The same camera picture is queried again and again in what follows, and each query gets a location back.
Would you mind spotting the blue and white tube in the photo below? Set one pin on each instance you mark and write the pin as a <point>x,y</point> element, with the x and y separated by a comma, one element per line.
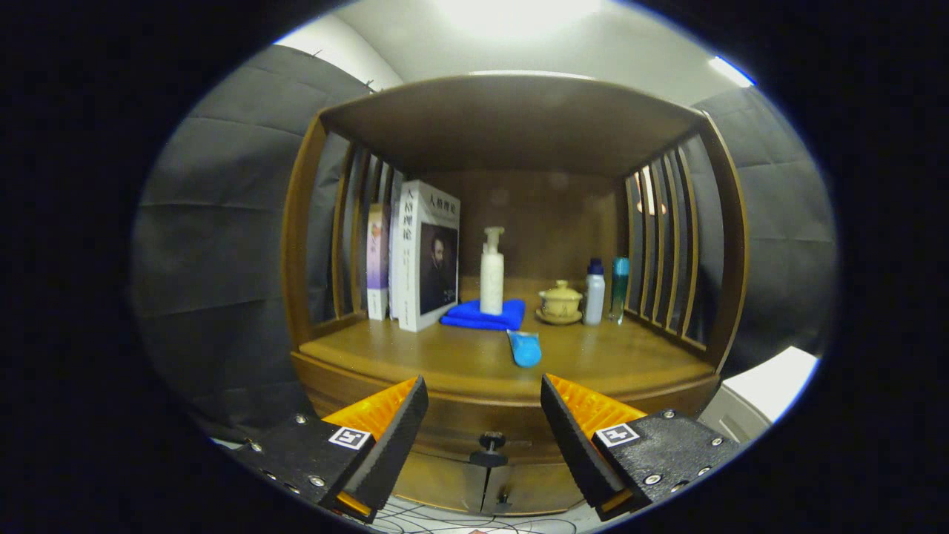
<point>525,350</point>

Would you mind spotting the white pump bottle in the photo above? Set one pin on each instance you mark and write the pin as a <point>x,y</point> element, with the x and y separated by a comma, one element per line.
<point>492,282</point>

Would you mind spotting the yellow lidded teacup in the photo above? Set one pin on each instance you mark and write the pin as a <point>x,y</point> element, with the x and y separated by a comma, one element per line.
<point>560,302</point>

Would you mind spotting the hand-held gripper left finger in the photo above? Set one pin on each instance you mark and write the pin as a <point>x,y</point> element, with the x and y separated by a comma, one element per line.
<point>394,449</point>

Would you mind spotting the thin white book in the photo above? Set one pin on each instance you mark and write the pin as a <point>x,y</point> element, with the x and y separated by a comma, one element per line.
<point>395,282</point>

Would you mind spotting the large ceiling light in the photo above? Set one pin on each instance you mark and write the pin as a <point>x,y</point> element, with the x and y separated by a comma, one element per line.
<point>515,13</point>

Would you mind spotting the small ceiling light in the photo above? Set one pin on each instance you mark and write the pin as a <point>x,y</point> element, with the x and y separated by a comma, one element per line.
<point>730,70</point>

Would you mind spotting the purple book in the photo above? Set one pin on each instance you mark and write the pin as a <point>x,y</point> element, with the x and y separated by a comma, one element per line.
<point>377,259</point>

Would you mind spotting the teal transparent bottle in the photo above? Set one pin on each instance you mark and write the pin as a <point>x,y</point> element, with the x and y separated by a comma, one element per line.
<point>620,289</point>

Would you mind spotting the grey plastic drawer unit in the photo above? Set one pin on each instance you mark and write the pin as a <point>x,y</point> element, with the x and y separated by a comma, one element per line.
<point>771,386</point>

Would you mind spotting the yellow saucer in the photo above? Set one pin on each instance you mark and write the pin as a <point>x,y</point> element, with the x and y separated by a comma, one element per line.
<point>560,320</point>

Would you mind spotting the wooden drawer with black knob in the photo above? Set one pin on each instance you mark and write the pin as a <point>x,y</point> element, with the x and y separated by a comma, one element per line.
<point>452,426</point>

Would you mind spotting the large white portrait book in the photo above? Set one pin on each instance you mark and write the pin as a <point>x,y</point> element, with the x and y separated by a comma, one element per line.
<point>437,259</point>

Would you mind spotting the white bottle with blue cap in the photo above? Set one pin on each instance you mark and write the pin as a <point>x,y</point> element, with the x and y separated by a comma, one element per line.
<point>594,297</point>

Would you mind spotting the blue folded cloth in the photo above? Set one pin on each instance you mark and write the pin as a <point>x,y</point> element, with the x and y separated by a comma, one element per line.
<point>467,315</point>

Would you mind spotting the wooden countertop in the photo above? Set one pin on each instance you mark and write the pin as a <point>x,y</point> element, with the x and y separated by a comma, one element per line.
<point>460,356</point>

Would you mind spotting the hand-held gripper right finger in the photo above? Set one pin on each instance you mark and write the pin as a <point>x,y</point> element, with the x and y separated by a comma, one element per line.
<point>574,445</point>

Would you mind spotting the wooden cabinet with slatted sides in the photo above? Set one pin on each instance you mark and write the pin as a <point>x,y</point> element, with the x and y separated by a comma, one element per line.
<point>511,126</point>

